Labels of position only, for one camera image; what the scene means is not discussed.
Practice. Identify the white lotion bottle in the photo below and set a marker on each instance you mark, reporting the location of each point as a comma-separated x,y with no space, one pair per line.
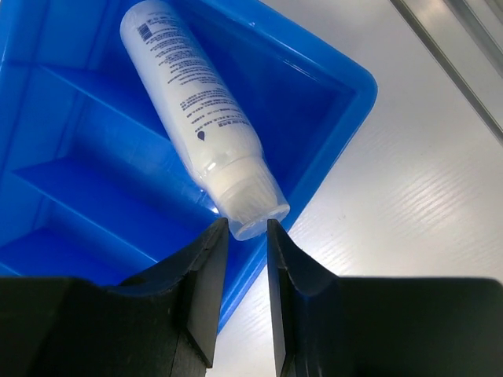
213,137

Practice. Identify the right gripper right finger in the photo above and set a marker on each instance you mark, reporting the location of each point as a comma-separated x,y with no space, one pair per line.
329,325

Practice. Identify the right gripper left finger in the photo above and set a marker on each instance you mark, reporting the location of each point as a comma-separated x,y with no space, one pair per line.
162,321

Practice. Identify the blue plastic organizer bin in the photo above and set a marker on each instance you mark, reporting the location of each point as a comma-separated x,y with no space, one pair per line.
91,185

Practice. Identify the aluminium rail right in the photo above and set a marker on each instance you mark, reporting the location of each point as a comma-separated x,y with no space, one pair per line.
465,38

